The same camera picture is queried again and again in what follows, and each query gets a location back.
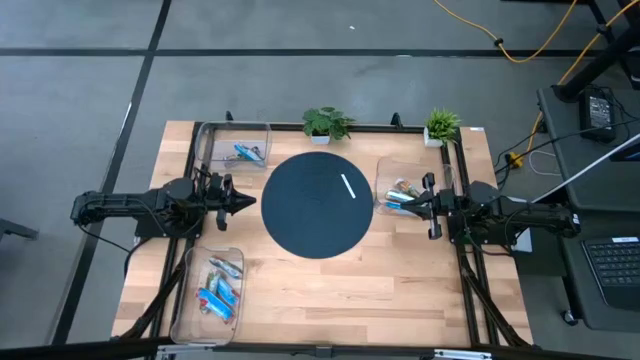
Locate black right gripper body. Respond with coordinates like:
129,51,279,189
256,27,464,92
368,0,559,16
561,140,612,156
422,172,457,241

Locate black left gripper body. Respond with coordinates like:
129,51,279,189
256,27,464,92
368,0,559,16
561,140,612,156
202,172,237,232

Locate blue brown Chewy granola bar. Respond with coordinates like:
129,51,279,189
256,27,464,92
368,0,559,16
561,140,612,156
397,178,422,198

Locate green and white granola bar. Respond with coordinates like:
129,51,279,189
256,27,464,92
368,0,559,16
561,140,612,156
222,152,251,169

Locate blue orange-panel granola bar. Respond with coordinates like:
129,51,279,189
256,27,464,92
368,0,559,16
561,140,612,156
195,287,236,324

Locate clear plastic bin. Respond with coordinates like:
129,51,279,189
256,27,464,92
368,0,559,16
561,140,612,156
373,157,457,217
193,119,274,174
169,244,246,347

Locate round dark blue woven mat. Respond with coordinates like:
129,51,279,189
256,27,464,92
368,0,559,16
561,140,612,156
260,151,375,260

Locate white paper label strip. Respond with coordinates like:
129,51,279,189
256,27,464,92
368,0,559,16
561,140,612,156
340,173,358,200

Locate spiky plant in white pot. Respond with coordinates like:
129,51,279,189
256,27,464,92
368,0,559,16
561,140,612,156
423,108,462,149

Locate broadleaf plant in white pot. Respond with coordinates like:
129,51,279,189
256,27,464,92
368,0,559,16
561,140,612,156
301,105,357,147

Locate silver stand pole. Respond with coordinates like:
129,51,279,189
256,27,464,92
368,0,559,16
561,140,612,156
529,132,640,206

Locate black side desk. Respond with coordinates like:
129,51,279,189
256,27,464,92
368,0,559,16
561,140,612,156
536,83,640,211
551,207,640,332

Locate black power adapter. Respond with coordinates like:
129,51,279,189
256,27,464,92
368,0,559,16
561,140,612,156
578,88,617,145

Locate black laptop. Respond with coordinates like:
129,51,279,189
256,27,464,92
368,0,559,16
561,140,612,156
581,234,640,312

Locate black crossbeam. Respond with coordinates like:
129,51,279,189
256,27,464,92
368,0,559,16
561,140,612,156
0,335,640,360

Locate black stand leg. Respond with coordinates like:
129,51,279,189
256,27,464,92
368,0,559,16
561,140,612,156
551,0,640,104

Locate grey chair leg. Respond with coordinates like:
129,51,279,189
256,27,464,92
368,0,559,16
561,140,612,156
0,217,40,242

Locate black aluminium table frame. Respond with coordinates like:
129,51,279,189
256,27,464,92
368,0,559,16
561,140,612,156
113,110,534,351

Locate yellow extension cable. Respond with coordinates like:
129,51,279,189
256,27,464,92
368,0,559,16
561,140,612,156
432,0,580,65
507,0,640,169

